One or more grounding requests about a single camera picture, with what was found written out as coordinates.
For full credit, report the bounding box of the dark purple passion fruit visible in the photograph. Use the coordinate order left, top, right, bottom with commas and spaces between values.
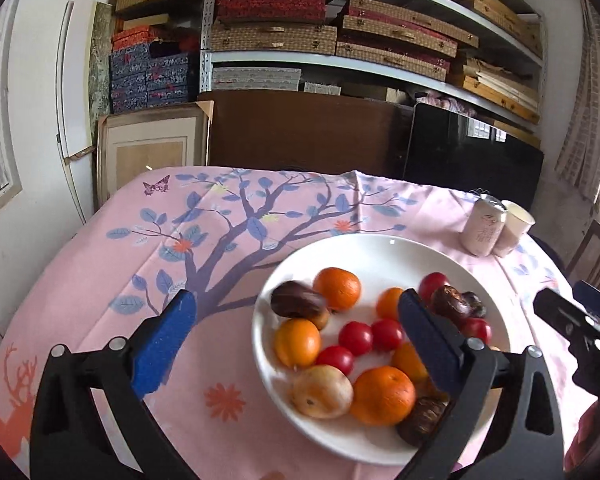
428, 285, 471, 327

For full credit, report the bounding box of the large orange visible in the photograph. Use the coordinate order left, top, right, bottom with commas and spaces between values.
349, 365, 416, 427

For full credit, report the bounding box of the tan round pear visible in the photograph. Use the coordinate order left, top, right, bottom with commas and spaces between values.
290, 365, 354, 419

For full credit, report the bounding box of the wooden chair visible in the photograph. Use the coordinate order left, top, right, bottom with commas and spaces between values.
566, 220, 600, 290

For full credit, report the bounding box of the red cherry tomato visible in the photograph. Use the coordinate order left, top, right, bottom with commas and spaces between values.
338, 321, 374, 358

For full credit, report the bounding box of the white round plate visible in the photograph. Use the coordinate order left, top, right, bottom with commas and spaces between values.
251, 233, 513, 467

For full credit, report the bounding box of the white paper cup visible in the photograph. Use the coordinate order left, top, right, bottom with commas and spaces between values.
492, 200, 535, 257

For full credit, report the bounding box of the small orange tangerine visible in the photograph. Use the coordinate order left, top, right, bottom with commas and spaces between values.
313, 266, 362, 312

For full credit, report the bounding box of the pink beverage can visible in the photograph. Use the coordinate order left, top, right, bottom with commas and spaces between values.
460, 194, 507, 257

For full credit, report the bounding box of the patterned curtain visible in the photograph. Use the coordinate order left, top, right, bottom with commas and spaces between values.
555, 0, 600, 204

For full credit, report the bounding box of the yellow orange kumquat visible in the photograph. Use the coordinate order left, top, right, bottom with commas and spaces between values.
273, 318, 322, 370

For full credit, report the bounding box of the pink floral tablecloth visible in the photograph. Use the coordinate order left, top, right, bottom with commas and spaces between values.
0, 167, 593, 479

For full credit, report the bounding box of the black monitor screen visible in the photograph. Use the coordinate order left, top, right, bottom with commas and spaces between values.
403, 103, 544, 209

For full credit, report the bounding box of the framed picture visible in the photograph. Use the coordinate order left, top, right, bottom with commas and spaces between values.
96, 101, 214, 205

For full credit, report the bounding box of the dark brown cabinet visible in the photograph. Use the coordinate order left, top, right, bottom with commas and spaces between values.
198, 90, 413, 179

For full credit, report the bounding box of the white metal shelf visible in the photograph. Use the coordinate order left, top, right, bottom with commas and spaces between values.
199, 0, 543, 130

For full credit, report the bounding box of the window frame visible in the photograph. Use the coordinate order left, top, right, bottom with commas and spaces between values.
0, 0, 27, 229

